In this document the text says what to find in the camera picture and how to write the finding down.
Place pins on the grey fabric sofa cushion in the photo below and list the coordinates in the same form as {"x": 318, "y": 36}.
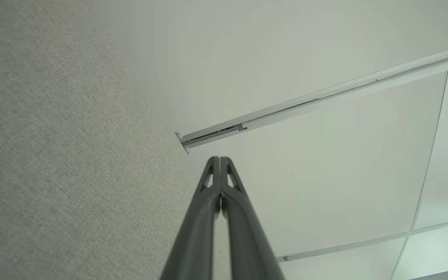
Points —
{"x": 53, "y": 155}

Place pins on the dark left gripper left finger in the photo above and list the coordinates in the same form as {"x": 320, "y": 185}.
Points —
{"x": 195, "y": 237}

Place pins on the grey metal partition post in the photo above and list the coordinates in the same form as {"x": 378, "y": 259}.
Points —
{"x": 325, "y": 97}

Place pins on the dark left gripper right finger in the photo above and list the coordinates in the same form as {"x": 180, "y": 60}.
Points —
{"x": 247, "y": 245}

